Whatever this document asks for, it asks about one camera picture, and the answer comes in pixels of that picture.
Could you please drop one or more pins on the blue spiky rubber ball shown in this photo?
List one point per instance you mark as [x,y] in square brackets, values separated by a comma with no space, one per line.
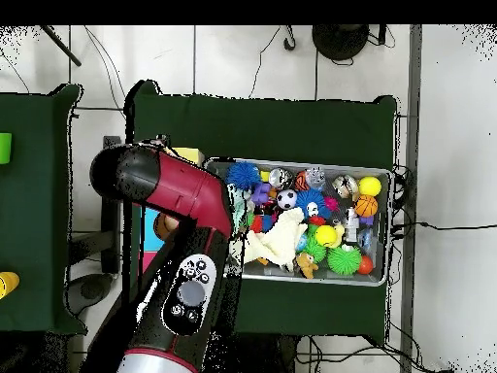
[243,175]
[312,202]

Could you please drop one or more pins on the cream knitted cloth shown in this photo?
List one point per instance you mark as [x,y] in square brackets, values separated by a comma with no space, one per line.
[279,241]

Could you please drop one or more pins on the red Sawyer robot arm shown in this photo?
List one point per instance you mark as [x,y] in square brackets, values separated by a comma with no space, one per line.
[182,190]

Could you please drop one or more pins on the wooden three-hole sorting box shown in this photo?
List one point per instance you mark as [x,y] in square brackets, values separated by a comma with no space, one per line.
[192,154]

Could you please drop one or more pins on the small soccer ball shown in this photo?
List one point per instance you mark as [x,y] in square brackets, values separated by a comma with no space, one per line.
[286,199]

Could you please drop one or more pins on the dark green tablecloth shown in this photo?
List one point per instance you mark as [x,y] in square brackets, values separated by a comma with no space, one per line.
[31,233]
[271,128]

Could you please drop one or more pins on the yellow plastic ball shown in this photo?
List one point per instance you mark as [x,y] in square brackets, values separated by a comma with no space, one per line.
[325,236]
[369,186]

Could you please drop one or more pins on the brown plush animal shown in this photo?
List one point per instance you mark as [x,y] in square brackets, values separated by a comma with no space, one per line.
[306,265]

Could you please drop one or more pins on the silver toy robot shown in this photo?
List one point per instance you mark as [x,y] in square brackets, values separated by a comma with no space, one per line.
[351,225]

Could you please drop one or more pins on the large green spiky ball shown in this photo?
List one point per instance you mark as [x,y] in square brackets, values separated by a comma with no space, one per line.
[344,260]

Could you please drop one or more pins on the orange basketball toy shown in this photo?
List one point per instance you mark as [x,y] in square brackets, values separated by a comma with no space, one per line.
[365,206]

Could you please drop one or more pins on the red-orange ball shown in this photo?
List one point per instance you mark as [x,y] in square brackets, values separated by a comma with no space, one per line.
[366,265]

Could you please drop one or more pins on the black stand bar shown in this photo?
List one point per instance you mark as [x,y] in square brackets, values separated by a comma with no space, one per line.
[110,233]

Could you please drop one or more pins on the grey round base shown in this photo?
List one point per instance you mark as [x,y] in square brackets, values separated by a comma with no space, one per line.
[91,291]

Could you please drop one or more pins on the black round stand base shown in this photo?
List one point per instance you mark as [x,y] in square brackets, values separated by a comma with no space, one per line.
[339,40]

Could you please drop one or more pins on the black rod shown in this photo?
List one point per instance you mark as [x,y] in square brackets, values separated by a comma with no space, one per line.
[60,44]

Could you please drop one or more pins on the green plastic cup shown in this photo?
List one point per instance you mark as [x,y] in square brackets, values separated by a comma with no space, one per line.
[4,148]

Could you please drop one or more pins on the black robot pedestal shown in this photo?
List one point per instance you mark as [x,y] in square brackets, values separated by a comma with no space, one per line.
[268,357]

